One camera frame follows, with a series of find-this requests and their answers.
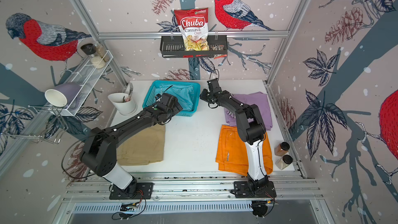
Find white wire wall shelf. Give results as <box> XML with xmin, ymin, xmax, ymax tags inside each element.
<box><xmin>60</xmin><ymin>50</ymin><xmax>114</xmax><ymax>116</ymax></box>

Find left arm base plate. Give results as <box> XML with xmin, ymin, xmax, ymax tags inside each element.
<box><xmin>109</xmin><ymin>182</ymin><xmax>154</xmax><ymax>200</ymax></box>

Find white utensil holder cup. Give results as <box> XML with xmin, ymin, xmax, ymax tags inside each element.
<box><xmin>108</xmin><ymin>93</ymin><xmax>137</xmax><ymax>116</ymax></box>

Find black wall basket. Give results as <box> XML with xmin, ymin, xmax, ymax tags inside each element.
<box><xmin>160</xmin><ymin>35</ymin><xmax>228</xmax><ymax>59</ymax></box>

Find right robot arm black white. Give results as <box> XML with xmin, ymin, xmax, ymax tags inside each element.
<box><xmin>200</xmin><ymin>79</ymin><xmax>273</xmax><ymax>197</ymax></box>

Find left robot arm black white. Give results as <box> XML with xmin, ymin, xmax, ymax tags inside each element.
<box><xmin>80</xmin><ymin>93</ymin><xmax>182</xmax><ymax>196</ymax></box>

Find black lid spice jar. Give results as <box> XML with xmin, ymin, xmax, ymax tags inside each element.
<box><xmin>81</xmin><ymin>44</ymin><xmax>97</xmax><ymax>57</ymax></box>

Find beige spice jar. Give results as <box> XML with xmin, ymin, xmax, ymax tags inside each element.
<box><xmin>276</xmin><ymin>155</ymin><xmax>293</xmax><ymax>170</ymax></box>

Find metal utensils in cup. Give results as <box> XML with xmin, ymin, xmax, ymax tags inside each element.
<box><xmin>123</xmin><ymin>82</ymin><xmax>134</xmax><ymax>102</ymax></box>

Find orange pants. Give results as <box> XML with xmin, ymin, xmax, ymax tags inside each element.
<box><xmin>215</xmin><ymin>124</ymin><xmax>274</xmax><ymax>177</ymax></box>

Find brown spice jar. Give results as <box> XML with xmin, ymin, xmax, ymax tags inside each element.
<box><xmin>274</xmin><ymin>142</ymin><xmax>290</xmax><ymax>157</ymax></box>

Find glass spice jar on shelf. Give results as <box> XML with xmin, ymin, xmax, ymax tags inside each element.
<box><xmin>94</xmin><ymin>42</ymin><xmax>109</xmax><ymax>62</ymax></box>

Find purple white cup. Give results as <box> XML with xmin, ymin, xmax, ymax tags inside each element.
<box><xmin>45</xmin><ymin>82</ymin><xmax>81</xmax><ymax>107</ymax></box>

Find Chuba cassava chips bag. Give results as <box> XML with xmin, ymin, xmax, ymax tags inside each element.
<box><xmin>174</xmin><ymin>8</ymin><xmax>209</xmax><ymax>51</ymax></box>

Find teal pants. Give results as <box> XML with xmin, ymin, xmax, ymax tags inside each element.
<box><xmin>155</xmin><ymin>85</ymin><xmax>194</xmax><ymax>112</ymax></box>

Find wire cup holder rack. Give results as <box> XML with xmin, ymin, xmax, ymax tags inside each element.
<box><xmin>1</xmin><ymin>105</ymin><xmax>69</xmax><ymax>144</ymax></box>

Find purple pants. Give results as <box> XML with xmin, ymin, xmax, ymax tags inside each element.
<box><xmin>233</xmin><ymin>92</ymin><xmax>273</xmax><ymax>131</ymax></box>

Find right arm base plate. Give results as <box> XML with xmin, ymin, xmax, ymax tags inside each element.
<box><xmin>231</xmin><ymin>181</ymin><xmax>277</xmax><ymax>198</ymax></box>

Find teal plastic basket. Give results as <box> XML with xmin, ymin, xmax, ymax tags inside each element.
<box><xmin>143</xmin><ymin>80</ymin><xmax>201</xmax><ymax>117</ymax></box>

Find beige pants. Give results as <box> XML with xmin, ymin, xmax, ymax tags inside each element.
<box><xmin>117</xmin><ymin>125</ymin><xmax>165</xmax><ymax>166</ymax></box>

